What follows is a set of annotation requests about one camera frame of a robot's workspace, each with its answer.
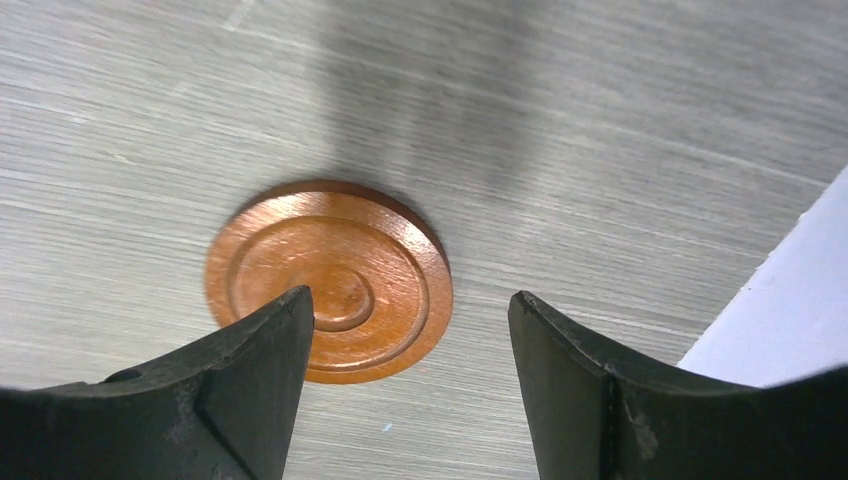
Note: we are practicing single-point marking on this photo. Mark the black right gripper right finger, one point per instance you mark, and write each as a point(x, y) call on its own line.
point(597, 409)

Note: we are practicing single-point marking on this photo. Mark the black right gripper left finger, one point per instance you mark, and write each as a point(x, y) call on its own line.
point(221, 407)

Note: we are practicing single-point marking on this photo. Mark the brown wooden coaster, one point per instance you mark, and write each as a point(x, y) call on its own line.
point(379, 276)

